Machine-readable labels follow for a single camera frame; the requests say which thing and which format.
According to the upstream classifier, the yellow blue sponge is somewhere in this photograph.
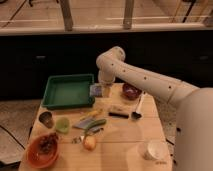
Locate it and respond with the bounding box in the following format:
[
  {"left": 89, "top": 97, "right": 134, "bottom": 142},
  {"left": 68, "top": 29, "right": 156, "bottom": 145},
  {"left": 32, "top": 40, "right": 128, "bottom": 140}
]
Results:
[{"left": 90, "top": 84, "right": 110, "bottom": 98}]

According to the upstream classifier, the green plastic tray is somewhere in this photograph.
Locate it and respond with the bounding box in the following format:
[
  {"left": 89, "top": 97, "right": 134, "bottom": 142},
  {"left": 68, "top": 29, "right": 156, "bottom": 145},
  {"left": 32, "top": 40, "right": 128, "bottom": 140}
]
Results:
[{"left": 42, "top": 74, "right": 95, "bottom": 110}]

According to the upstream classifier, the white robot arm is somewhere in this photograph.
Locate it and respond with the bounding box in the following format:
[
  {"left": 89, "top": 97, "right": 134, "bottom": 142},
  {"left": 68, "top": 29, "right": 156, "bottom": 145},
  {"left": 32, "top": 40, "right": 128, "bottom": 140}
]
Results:
[{"left": 96, "top": 46, "right": 213, "bottom": 171}]

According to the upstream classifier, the dark red bowl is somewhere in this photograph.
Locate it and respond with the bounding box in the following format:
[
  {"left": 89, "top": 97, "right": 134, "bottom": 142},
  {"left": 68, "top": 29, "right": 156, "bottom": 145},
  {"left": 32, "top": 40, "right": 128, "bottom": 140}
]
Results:
[{"left": 122, "top": 83, "right": 142, "bottom": 100}]

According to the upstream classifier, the black brush wooden block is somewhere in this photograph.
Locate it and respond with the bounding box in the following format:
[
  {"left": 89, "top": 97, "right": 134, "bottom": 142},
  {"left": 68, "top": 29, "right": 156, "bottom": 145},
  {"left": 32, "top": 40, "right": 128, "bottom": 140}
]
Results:
[{"left": 108, "top": 105, "right": 130, "bottom": 119}]

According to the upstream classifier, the green cucumber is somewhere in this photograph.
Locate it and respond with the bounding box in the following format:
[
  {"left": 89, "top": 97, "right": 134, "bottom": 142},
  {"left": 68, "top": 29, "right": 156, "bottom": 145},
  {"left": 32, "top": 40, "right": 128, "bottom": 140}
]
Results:
[{"left": 85, "top": 119, "right": 107, "bottom": 132}]

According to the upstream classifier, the green plastic cup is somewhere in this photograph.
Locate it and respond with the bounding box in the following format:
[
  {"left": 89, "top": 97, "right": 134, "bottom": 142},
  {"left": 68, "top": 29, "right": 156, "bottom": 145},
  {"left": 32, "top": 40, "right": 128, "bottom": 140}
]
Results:
[{"left": 55, "top": 117, "right": 70, "bottom": 134}]

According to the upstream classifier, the yellow onion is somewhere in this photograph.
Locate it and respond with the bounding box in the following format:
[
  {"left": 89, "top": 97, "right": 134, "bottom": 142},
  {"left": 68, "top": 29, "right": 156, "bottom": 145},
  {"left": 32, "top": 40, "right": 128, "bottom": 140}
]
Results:
[{"left": 83, "top": 136, "right": 96, "bottom": 151}]

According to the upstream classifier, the metal spoon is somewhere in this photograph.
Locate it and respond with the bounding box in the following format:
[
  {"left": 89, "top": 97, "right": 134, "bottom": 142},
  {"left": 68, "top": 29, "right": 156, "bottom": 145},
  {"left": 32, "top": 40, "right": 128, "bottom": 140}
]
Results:
[{"left": 71, "top": 127, "right": 104, "bottom": 144}]

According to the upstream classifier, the metal cup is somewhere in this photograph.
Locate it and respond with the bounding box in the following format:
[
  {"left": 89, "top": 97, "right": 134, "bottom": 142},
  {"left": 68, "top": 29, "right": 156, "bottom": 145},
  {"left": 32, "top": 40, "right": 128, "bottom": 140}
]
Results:
[{"left": 39, "top": 111, "right": 54, "bottom": 128}]

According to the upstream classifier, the white cup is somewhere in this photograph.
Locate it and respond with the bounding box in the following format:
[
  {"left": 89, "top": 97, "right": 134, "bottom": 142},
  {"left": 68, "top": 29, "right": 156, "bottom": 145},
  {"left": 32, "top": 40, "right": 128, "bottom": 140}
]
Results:
[{"left": 144, "top": 140, "right": 167, "bottom": 160}]

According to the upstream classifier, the orange bowl with food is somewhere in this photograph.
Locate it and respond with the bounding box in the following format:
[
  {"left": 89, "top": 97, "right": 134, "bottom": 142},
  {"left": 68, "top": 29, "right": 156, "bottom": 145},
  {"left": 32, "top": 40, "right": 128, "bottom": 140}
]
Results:
[{"left": 26, "top": 133, "right": 59, "bottom": 169}]

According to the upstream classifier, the black ladle white handle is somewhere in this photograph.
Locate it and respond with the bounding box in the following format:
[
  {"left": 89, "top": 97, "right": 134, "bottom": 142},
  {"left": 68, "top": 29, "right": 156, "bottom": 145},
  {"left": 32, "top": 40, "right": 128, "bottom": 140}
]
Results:
[{"left": 131, "top": 94, "right": 145, "bottom": 120}]

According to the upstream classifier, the yellow handled knife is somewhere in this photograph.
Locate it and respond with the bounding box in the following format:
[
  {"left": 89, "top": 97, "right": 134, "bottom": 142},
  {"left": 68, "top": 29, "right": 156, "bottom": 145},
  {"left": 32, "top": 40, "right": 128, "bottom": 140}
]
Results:
[{"left": 73, "top": 109, "right": 103, "bottom": 129}]

